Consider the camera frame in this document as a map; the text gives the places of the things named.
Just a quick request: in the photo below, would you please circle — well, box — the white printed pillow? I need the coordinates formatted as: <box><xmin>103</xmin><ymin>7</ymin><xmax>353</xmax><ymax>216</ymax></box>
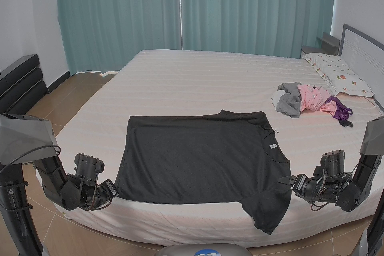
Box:
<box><xmin>302</xmin><ymin>53</ymin><xmax>375</xmax><ymax>98</ymax></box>

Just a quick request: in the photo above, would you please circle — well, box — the black cable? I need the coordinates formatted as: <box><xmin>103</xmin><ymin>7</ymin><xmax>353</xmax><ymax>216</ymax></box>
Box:
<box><xmin>0</xmin><ymin>145</ymin><xmax>60</xmax><ymax>178</ymax></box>

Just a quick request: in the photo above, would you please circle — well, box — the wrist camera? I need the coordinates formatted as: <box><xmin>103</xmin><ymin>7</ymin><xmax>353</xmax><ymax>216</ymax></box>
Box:
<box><xmin>74</xmin><ymin>154</ymin><xmax>105</xmax><ymax>185</ymax></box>
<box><xmin>320</xmin><ymin>150</ymin><xmax>345</xmax><ymax>176</ymax></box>

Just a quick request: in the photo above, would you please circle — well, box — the grey bedside table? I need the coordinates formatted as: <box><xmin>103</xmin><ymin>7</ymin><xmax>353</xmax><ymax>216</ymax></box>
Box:
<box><xmin>301</xmin><ymin>32</ymin><xmax>341</xmax><ymax>58</ymax></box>

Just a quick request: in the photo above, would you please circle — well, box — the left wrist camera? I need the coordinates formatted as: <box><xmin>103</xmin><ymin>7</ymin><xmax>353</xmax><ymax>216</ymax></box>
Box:
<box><xmin>74</xmin><ymin>154</ymin><xmax>105</xmax><ymax>185</ymax></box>

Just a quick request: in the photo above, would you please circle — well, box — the grey garment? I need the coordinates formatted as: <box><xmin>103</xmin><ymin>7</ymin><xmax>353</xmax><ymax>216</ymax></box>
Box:
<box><xmin>275</xmin><ymin>82</ymin><xmax>302</xmax><ymax>119</ymax></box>

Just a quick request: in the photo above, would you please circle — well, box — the pink garment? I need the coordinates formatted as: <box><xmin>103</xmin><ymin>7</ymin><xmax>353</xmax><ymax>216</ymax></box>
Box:
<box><xmin>296</xmin><ymin>84</ymin><xmax>334</xmax><ymax>114</ymax></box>

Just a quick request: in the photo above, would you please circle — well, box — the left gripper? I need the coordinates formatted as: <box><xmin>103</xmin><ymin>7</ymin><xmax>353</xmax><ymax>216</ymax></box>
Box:
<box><xmin>100</xmin><ymin>179</ymin><xmax>120</xmax><ymax>199</ymax></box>

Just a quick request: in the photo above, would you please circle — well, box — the white garment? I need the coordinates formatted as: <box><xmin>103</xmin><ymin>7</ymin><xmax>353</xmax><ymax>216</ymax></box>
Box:
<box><xmin>271</xmin><ymin>90</ymin><xmax>285</xmax><ymax>107</ymax></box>

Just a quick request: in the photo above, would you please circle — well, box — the purple garment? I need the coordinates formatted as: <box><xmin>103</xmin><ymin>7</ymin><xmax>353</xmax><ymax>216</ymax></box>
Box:
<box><xmin>325</xmin><ymin>95</ymin><xmax>353</xmax><ymax>122</ymax></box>

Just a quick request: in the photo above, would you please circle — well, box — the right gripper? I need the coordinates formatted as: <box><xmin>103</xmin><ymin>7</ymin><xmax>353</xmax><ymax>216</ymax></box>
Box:
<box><xmin>292</xmin><ymin>174</ymin><xmax>314</xmax><ymax>199</ymax></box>

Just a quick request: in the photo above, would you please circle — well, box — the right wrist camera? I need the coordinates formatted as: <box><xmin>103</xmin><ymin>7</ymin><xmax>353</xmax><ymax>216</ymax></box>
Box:
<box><xmin>320</xmin><ymin>150</ymin><xmax>345</xmax><ymax>176</ymax></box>

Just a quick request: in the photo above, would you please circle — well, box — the black T-shirt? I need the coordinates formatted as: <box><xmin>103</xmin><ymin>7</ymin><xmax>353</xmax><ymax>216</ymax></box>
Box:
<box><xmin>115</xmin><ymin>110</ymin><xmax>292</xmax><ymax>235</ymax></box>

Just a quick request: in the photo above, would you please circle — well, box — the bed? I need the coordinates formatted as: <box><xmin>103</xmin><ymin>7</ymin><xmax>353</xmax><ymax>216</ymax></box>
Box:
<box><xmin>36</xmin><ymin>24</ymin><xmax>384</xmax><ymax>249</ymax></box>

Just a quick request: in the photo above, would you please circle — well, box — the dark grey chest of drawers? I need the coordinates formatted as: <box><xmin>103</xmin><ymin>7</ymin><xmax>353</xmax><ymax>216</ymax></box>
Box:
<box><xmin>0</xmin><ymin>54</ymin><xmax>48</xmax><ymax>117</ymax></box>

